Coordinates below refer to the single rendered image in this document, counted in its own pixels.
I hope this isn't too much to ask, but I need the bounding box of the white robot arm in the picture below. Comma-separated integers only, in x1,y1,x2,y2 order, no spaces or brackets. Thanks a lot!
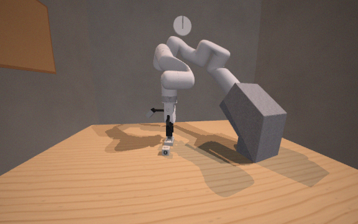
153,36,240,103

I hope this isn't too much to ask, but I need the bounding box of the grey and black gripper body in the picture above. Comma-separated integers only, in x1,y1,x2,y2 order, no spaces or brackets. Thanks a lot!
162,102,177,124

